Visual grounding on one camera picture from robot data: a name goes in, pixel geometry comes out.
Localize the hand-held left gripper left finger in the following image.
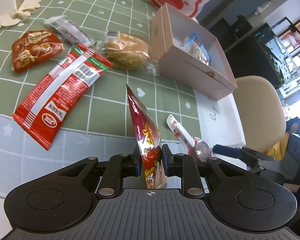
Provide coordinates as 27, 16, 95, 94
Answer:
57, 145, 143, 199

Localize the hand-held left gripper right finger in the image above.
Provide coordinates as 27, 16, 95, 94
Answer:
161, 144, 248, 199

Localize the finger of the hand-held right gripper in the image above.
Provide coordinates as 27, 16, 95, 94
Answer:
212, 144, 276, 162

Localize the white red chocolate candy packet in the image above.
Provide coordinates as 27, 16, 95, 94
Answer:
166, 114, 212, 162

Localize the shiny red foil snack packet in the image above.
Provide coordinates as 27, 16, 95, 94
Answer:
126, 83, 168, 189

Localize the pink cardboard box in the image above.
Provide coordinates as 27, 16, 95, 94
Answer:
148, 2, 238, 101

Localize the pale rice cracker packet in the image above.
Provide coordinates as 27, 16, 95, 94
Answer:
190, 42, 213, 67

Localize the white printed tablecloth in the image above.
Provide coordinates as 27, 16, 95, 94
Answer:
193, 89, 247, 148

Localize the pale blue checked mat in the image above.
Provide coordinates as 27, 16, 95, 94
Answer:
0, 112, 190, 198

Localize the beige chair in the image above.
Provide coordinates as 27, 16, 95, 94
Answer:
233, 76, 287, 153

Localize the green checked tablecloth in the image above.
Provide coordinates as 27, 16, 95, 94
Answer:
0, 0, 199, 146

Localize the long red white-striped packet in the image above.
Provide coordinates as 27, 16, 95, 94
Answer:
12, 43, 114, 151

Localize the black aquarium stand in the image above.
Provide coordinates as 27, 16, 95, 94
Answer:
250, 17, 300, 89

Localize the bread bun in clear wrap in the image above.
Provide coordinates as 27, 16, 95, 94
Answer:
96, 31, 158, 76

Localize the black speaker box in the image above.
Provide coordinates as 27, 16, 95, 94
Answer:
207, 14, 253, 47

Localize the clear packet with dark contents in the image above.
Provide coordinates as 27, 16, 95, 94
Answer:
43, 15, 97, 47

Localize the red nut snack packet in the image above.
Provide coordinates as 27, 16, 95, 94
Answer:
10, 29, 64, 74

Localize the white wall device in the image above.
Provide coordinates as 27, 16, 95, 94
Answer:
254, 1, 271, 15

